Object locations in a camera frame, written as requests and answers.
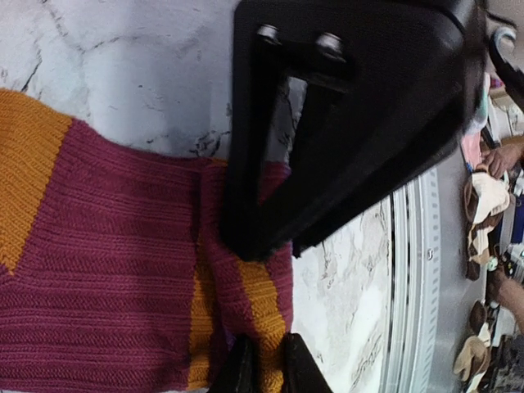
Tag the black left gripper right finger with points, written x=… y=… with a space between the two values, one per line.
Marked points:
x=301 y=373

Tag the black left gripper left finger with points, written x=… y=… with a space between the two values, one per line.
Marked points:
x=238 y=374

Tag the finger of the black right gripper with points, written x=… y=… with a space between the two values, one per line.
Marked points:
x=389 y=87

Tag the maroon striped sock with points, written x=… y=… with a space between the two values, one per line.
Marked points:
x=113 y=275

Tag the aluminium front rail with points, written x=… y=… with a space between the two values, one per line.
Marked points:
x=416 y=356

